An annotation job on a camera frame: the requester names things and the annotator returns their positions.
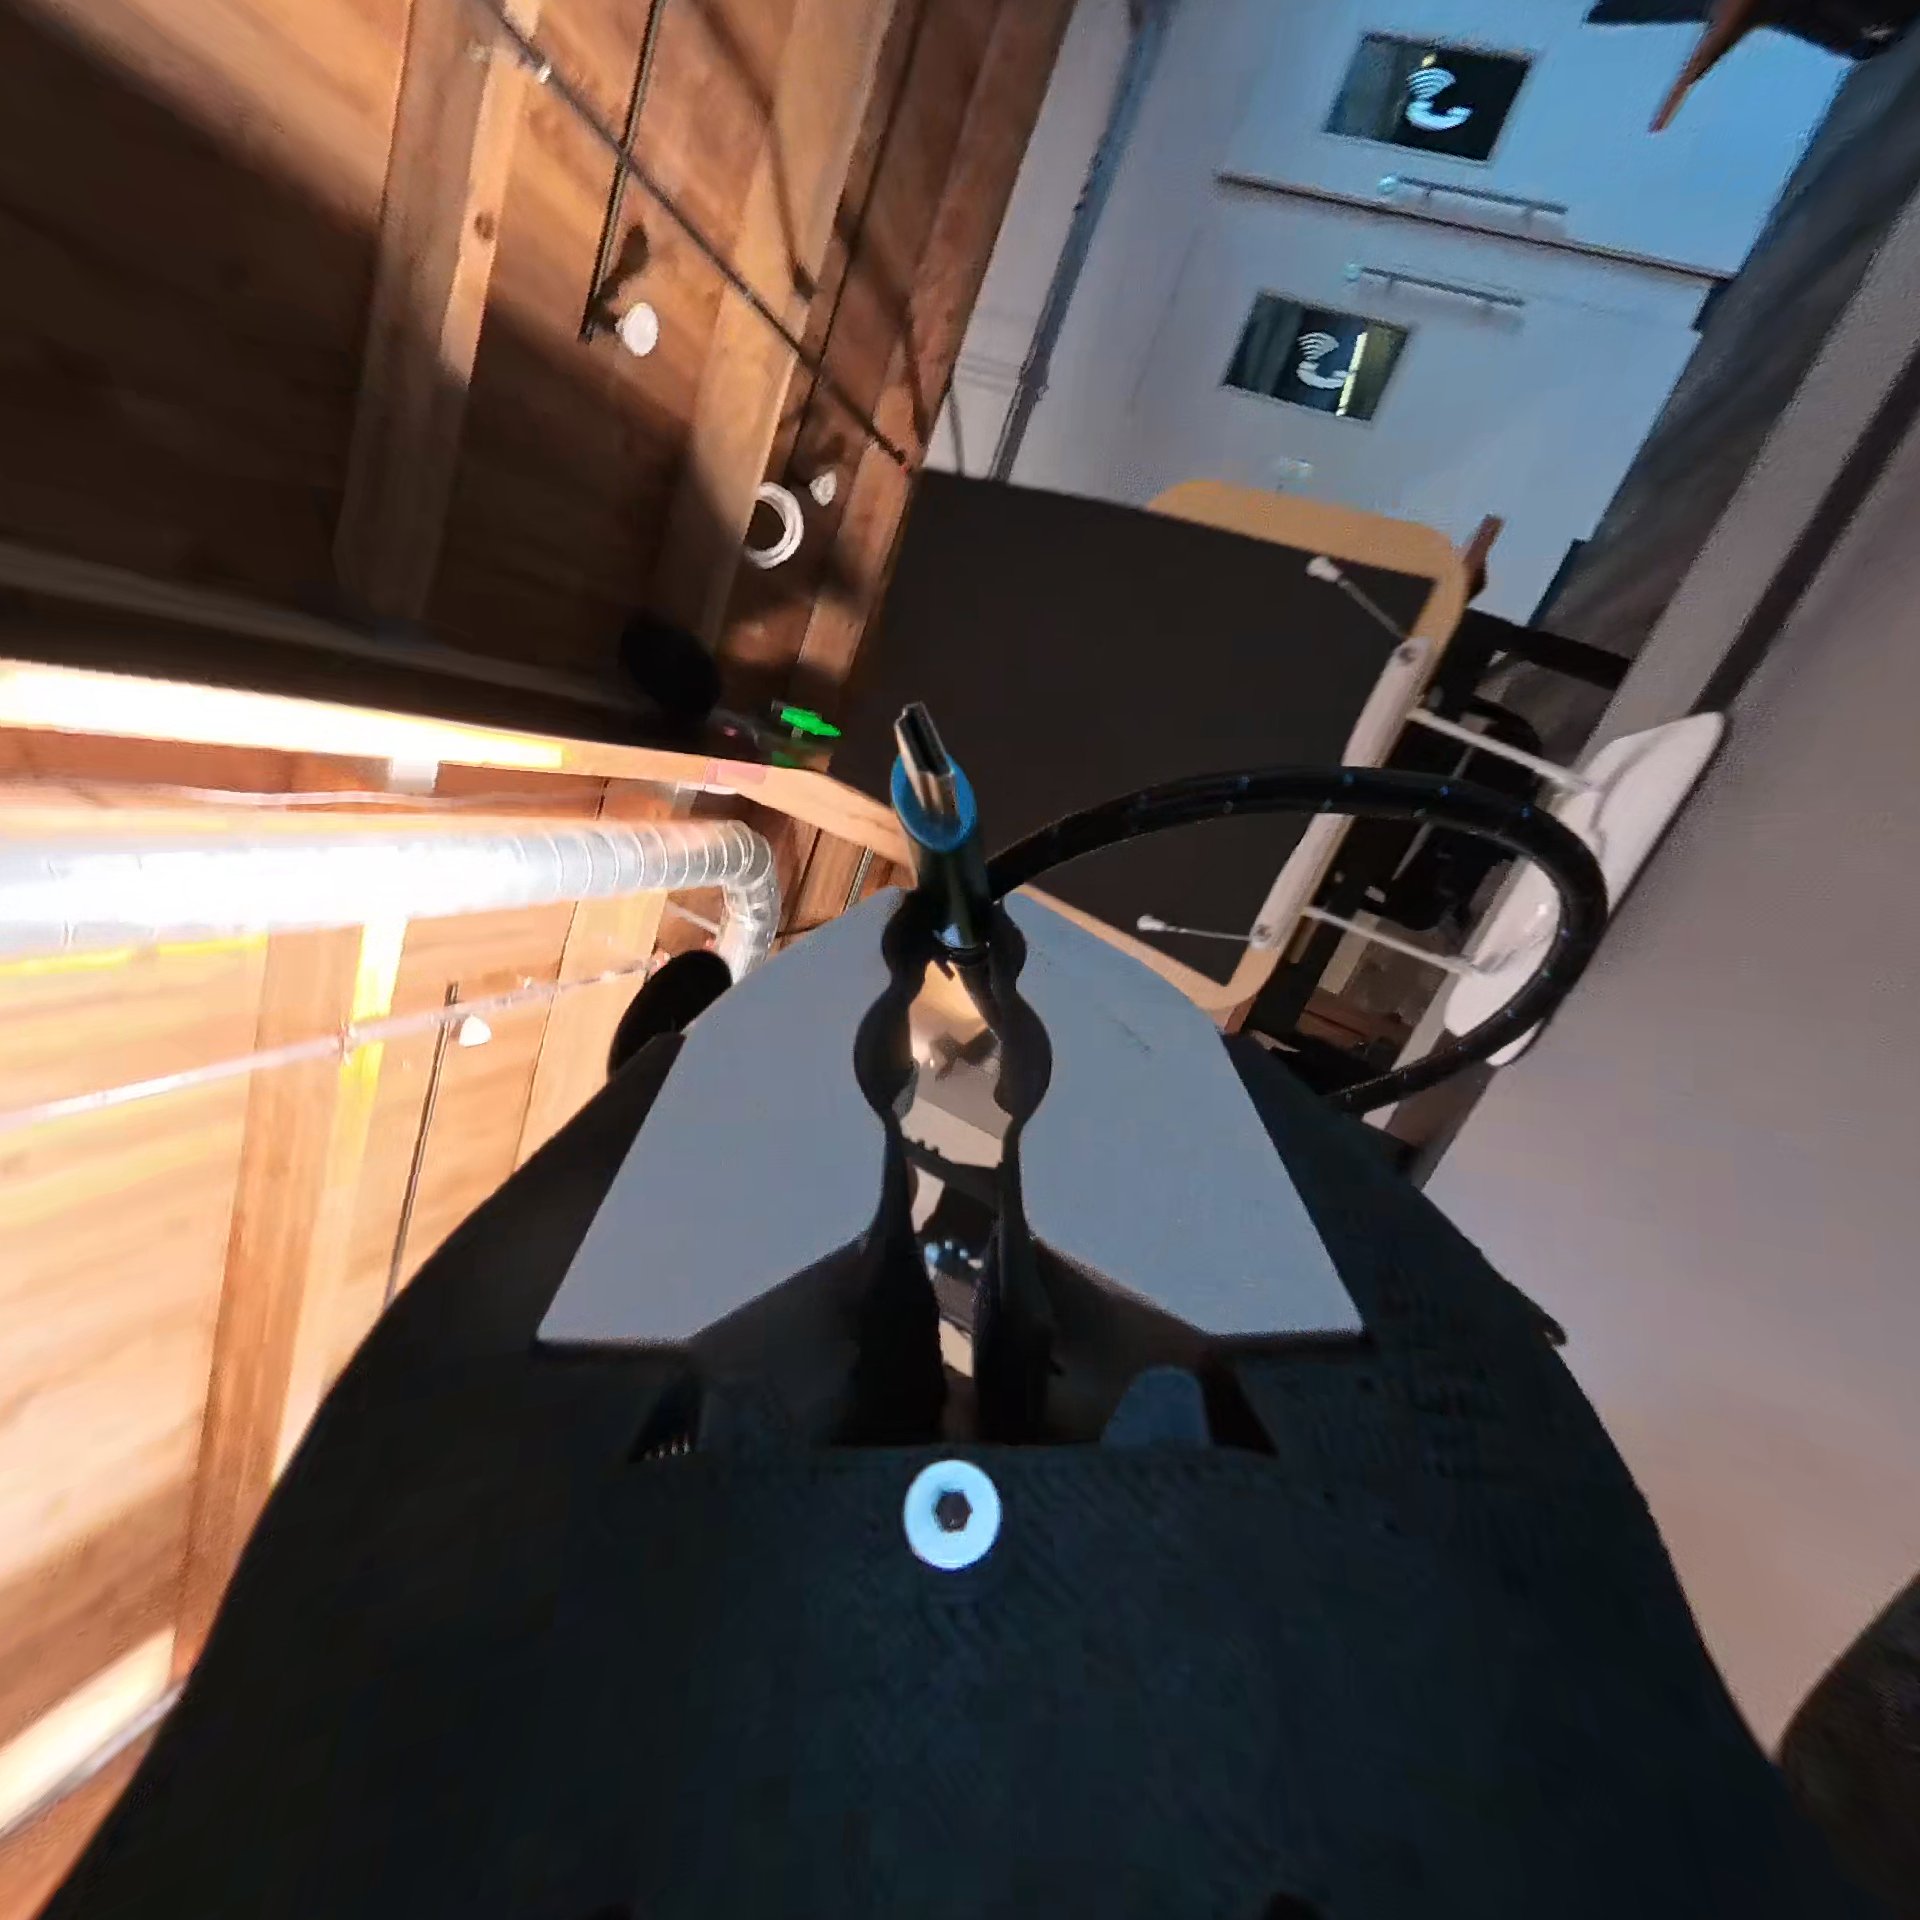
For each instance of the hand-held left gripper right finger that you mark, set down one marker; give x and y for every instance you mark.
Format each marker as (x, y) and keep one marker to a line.
(1170, 1170)

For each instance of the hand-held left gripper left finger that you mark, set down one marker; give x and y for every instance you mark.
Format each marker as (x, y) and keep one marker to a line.
(735, 1170)

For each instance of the white round disc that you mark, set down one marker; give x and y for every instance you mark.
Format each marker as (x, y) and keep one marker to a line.
(641, 330)

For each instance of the black round object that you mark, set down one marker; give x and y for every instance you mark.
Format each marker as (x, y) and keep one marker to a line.
(671, 665)

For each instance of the plywood chair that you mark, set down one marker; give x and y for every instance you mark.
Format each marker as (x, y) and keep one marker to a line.
(1410, 569)

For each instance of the silver flexible duct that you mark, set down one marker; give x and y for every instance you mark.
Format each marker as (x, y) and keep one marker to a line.
(375, 869)

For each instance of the green lit device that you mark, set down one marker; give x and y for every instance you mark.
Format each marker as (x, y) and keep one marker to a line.
(808, 722)

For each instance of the white round stool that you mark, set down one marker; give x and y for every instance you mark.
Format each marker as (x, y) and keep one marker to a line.
(1642, 795)

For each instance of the black printed marker tag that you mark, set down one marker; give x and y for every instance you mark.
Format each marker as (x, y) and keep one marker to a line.
(1425, 99)
(1313, 357)

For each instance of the black flat panel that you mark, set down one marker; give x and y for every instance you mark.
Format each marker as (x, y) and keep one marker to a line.
(1079, 646)

